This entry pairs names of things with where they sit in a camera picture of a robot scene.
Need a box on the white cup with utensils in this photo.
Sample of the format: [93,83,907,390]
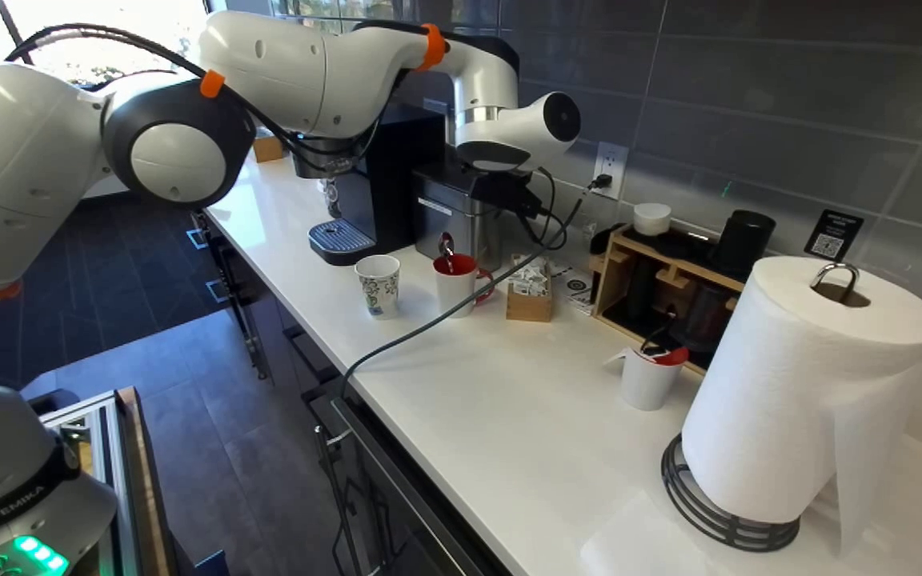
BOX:
[619,347,687,408]

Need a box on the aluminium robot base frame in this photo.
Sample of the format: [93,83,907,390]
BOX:
[41,386,180,576]

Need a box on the black Keurig coffee maker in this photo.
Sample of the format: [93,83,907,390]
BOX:
[306,105,445,264]

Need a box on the white paper towel roll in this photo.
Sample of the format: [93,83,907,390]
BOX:
[683,254,922,549]

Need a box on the wooden condiment organizer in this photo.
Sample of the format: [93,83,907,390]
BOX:
[591,226,744,374]

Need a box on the black canister on organizer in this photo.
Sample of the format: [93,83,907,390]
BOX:
[714,212,773,277]

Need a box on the white patterned paper cup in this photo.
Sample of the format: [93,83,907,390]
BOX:
[355,254,401,315]

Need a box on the stainless steel countertop bin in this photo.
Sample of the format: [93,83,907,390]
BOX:
[416,170,501,269]

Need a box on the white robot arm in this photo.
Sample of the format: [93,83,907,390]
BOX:
[0,9,578,576]

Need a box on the white wall power outlet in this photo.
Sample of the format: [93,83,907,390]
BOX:
[591,144,628,199]

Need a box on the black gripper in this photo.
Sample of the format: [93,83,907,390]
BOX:
[471,173,541,218]

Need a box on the wooden box of pepper packets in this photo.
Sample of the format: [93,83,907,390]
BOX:
[506,263,557,323]

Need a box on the black paper towel holder base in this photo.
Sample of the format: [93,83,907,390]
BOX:
[656,432,807,552]

